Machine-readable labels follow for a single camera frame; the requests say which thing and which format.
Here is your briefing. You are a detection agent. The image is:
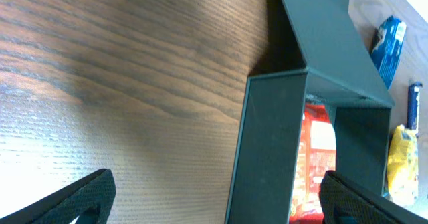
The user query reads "red snack bag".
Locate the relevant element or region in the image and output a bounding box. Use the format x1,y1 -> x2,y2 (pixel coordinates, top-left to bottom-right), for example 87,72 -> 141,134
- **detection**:
289,104 -> 336,223

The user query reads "dark green gift box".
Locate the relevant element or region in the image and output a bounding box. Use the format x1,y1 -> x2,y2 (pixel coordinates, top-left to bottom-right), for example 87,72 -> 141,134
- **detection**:
225,0 -> 394,223

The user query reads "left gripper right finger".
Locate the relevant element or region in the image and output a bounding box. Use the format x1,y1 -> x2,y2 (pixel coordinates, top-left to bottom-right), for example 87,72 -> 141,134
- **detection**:
319,171 -> 427,224

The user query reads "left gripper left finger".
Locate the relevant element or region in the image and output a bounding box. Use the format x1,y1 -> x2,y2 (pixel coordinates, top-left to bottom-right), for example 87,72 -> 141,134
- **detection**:
1,169 -> 116,224

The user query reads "yellow snack bag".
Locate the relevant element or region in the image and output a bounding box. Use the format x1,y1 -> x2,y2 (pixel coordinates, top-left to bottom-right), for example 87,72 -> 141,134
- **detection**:
387,125 -> 419,207

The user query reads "blue cookie packet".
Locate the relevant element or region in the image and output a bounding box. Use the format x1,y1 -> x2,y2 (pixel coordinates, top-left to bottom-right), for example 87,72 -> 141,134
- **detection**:
370,15 -> 407,89

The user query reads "purple Dairy Milk bar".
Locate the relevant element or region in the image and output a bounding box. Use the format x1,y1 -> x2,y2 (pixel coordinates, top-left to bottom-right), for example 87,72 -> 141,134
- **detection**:
407,82 -> 423,134

